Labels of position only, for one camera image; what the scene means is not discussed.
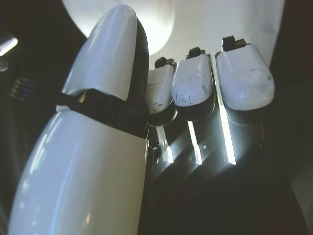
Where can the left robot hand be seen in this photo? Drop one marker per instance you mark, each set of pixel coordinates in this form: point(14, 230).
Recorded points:
point(80, 171)

